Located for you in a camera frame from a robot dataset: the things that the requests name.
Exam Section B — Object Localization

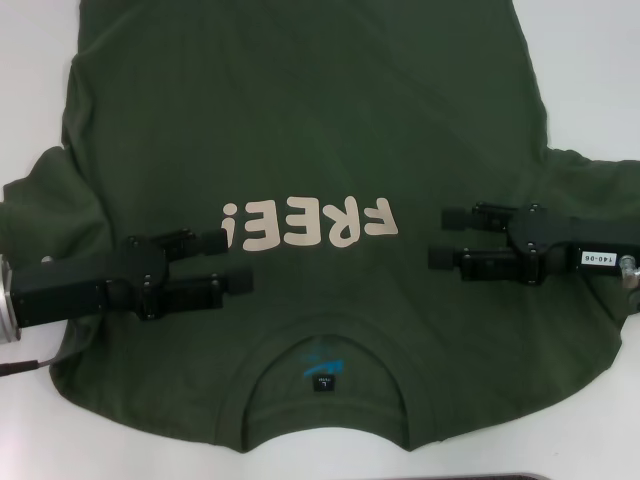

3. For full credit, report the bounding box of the black cable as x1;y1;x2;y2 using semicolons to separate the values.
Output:
0;356;52;378

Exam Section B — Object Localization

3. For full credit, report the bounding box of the dark green FREE! t-shirt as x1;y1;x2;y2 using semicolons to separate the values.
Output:
0;0;640;454

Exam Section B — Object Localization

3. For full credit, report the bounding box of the silver metal connector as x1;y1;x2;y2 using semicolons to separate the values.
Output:
620;253;640;292

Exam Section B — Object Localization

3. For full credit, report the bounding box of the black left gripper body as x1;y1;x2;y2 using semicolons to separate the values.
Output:
9;234;174;330

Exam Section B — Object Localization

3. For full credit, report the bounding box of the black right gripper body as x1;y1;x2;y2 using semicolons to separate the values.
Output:
508;202;624;289

